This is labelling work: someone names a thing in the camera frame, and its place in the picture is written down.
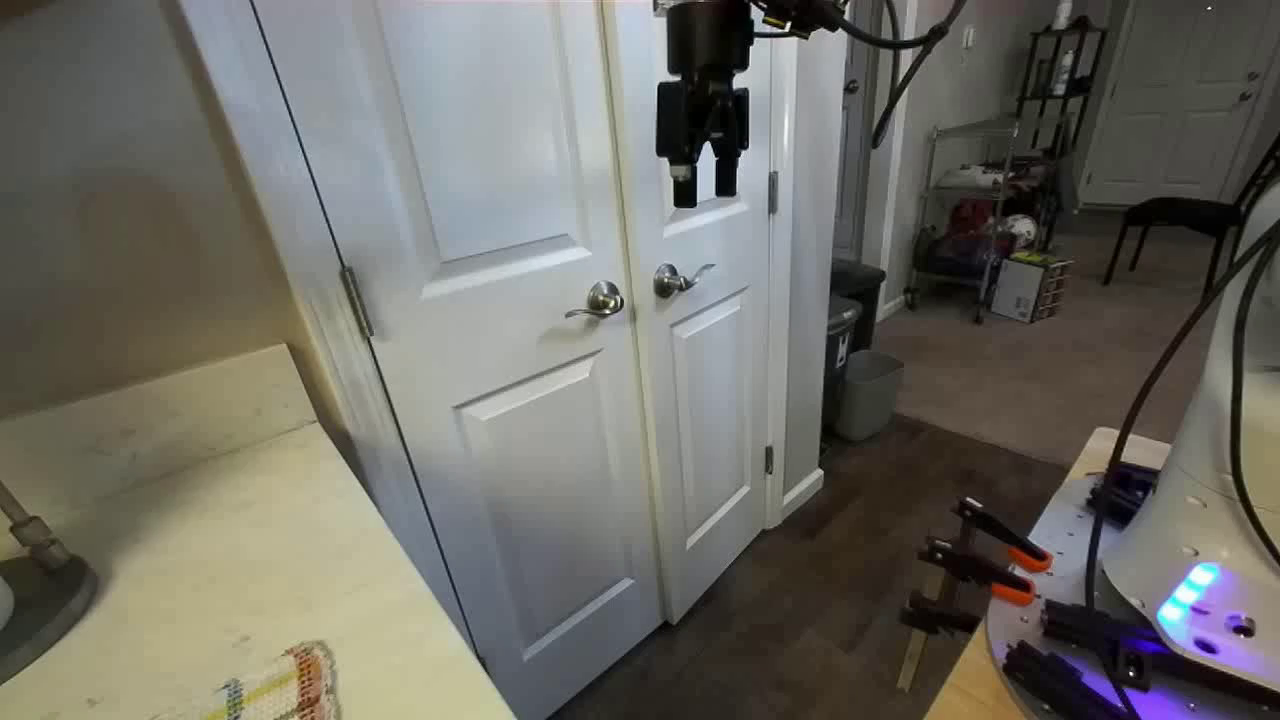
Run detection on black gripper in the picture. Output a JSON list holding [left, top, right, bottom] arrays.
[[651, 0, 760, 210]]

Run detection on silver lever door handle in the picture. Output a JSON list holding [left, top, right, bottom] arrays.
[[559, 276, 633, 327], [648, 258, 720, 302]]

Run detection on white panel closet door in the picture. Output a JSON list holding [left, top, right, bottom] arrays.
[[599, 0, 780, 626], [247, 0, 670, 720]]

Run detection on white room door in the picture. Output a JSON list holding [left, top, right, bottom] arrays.
[[1075, 0, 1280, 210]]

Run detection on black trash bin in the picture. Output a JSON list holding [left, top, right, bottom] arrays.
[[831, 254, 892, 350]]

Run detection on red cart item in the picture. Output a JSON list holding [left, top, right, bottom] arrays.
[[928, 196, 999, 270]]

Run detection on dark grey lidded bin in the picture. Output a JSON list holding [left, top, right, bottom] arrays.
[[826, 292, 867, 438]]

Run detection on grey trash bin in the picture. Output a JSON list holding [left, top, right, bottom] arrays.
[[831, 347, 909, 443]]

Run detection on white ball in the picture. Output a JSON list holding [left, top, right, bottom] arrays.
[[995, 210, 1045, 250]]

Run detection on white cardboard box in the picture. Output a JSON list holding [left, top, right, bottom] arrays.
[[990, 248, 1072, 327]]

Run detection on black shelf rack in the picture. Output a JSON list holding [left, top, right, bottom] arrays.
[[1014, 10, 1111, 167]]

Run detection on black chair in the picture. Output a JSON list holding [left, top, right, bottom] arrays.
[[1099, 132, 1280, 292]]

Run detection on orange black bar clamp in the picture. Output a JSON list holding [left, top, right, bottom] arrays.
[[953, 491, 1056, 581], [917, 530, 1040, 613]]

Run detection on black clamp jaw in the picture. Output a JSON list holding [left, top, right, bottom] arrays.
[[895, 586, 984, 638]]

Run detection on black connector box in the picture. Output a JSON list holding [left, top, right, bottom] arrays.
[[1083, 460, 1166, 528]]

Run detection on grey robot mounting plate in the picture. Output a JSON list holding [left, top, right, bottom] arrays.
[[982, 460, 1280, 720]]

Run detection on wooden stick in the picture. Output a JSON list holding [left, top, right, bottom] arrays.
[[892, 620, 941, 696]]

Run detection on white kitchen counter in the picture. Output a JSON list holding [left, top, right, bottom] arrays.
[[0, 339, 522, 720]]

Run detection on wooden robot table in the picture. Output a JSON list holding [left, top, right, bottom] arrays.
[[925, 424, 1280, 720]]

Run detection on black plate clamp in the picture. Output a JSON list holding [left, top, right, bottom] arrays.
[[1038, 596, 1168, 673], [999, 638, 1135, 720]]

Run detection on black round stand base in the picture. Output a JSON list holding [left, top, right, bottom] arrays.
[[0, 478, 103, 684]]

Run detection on metal wire cart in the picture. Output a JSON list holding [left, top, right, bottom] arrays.
[[909, 114, 1059, 323]]

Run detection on thick black base cable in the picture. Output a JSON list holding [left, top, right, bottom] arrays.
[[1079, 214, 1280, 617]]

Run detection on thin black base cable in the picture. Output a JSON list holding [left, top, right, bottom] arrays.
[[1219, 240, 1280, 569]]

